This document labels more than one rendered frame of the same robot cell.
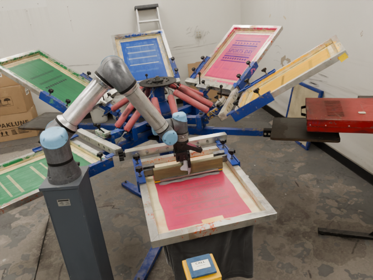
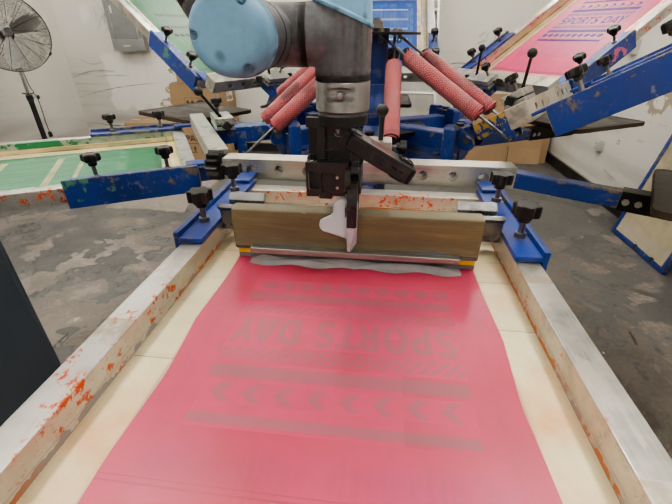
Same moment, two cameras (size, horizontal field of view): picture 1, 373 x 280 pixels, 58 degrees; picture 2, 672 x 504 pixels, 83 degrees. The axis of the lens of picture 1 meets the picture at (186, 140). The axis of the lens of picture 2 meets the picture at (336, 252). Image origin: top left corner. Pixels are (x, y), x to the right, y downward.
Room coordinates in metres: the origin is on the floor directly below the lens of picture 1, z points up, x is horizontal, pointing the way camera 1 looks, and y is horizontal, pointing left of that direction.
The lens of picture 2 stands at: (1.13, -0.14, 1.30)
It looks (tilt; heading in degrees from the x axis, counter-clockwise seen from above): 29 degrees down; 18
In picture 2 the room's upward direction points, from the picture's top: straight up
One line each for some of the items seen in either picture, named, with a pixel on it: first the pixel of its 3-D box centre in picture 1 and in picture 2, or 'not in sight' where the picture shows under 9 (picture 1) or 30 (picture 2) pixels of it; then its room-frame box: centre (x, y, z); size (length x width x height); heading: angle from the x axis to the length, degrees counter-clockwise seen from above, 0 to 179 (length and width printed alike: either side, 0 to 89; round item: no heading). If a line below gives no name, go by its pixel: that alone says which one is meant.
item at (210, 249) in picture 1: (212, 255); not in sight; (1.28, -0.07, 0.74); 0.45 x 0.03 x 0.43; 101
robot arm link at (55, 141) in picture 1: (56, 144); not in sight; (1.40, 0.59, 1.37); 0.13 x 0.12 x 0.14; 15
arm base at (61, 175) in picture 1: (62, 167); not in sight; (1.39, 0.59, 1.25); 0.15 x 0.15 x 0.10
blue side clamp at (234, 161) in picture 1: (227, 156); (503, 229); (1.86, -0.25, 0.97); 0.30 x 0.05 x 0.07; 11
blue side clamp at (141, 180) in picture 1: (139, 173); (222, 216); (1.75, 0.30, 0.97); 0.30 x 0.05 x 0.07; 11
